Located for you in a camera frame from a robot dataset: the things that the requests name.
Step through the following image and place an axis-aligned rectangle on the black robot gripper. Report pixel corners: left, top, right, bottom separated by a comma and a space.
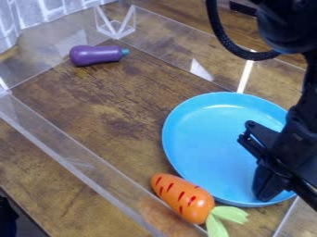
239, 107, 317, 212

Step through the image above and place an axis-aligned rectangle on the blue round plastic tray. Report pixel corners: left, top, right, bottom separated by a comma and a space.
162, 92, 295, 207

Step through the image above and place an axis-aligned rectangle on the orange toy carrot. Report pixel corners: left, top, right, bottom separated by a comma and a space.
152, 173, 249, 237

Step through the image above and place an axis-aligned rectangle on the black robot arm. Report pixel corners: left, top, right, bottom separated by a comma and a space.
239, 0, 317, 211

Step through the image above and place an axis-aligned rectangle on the black bar on background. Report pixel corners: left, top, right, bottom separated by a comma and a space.
229, 1, 257, 17

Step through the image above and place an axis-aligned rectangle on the purple toy eggplant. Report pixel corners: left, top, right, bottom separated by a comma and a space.
70, 45, 130, 67

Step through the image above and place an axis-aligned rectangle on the white grid curtain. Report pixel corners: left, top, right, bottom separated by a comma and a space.
0, 0, 117, 54

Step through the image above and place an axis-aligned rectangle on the clear acrylic enclosure wall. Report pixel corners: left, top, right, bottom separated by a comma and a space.
0, 0, 307, 237

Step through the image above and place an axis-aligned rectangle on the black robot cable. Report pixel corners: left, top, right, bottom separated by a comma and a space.
205, 0, 283, 62

